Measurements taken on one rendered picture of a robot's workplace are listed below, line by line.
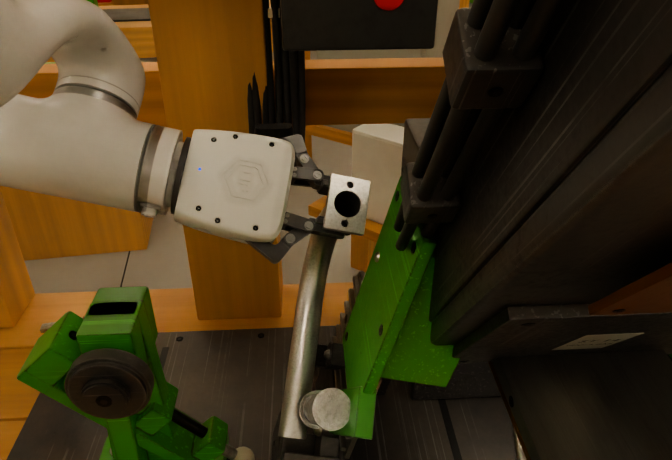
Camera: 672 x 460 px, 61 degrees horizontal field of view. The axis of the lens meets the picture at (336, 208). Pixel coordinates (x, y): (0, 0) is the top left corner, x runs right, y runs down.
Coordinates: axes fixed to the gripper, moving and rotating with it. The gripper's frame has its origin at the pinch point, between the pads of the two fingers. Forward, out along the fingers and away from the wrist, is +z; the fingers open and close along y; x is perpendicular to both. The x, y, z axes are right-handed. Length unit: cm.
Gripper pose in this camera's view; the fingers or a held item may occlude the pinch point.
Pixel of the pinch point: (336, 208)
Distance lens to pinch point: 57.2
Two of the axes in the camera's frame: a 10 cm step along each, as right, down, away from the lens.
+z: 9.6, 2.0, 1.8
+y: 1.5, -9.5, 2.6
